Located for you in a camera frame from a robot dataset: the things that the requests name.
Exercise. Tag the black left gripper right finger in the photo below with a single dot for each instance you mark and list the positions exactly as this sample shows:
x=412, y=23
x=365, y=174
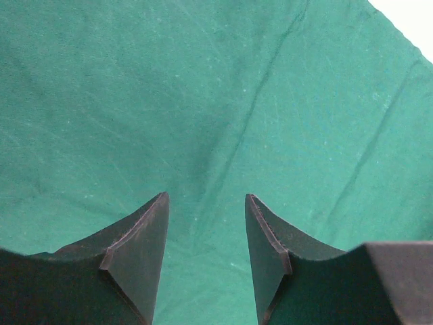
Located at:
x=300, y=280

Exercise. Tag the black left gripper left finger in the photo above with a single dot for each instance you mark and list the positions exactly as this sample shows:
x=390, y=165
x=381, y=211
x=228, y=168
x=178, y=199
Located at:
x=109, y=277

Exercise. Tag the dark green surgical cloth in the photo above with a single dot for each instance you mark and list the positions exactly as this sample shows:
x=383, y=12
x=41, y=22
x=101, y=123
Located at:
x=323, y=109

